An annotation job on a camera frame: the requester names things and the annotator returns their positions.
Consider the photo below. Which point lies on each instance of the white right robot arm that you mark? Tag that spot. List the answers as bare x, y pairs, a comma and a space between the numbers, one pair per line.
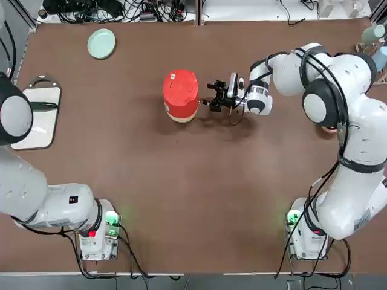
347, 196

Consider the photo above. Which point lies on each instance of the pink bowl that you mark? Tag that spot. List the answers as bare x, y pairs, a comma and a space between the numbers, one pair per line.
329, 128

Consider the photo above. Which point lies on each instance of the wooden rack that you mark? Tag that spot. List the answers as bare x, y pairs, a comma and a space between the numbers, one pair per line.
367, 48

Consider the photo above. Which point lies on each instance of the orange rice cooker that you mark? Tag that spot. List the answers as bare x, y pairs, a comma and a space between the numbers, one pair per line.
181, 93

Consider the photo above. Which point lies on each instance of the green cucumber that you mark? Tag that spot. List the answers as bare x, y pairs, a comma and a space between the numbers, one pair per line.
45, 106

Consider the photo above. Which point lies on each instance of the pale green plate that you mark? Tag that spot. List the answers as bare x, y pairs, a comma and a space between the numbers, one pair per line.
102, 44

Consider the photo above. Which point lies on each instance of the grey floor adapter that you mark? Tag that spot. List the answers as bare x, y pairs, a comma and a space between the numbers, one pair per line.
293, 284

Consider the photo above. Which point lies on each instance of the light blue cup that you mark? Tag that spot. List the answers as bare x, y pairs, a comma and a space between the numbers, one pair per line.
381, 59

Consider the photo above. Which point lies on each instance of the aluminium frame post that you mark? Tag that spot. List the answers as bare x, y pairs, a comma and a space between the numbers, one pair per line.
199, 12

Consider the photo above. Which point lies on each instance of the white plastic knife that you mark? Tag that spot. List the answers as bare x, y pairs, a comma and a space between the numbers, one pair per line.
39, 130

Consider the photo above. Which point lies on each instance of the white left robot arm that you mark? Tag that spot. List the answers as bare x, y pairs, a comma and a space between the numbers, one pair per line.
60, 205

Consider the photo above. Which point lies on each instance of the grey-green mug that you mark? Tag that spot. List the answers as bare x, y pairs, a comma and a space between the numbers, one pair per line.
373, 34

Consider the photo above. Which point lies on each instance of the white cutting board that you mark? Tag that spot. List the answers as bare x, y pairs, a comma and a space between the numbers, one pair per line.
45, 133

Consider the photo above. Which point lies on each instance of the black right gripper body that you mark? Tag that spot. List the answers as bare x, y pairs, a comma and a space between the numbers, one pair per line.
226, 98

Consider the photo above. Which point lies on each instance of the black equipment box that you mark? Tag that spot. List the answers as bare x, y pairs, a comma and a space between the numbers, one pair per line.
69, 6

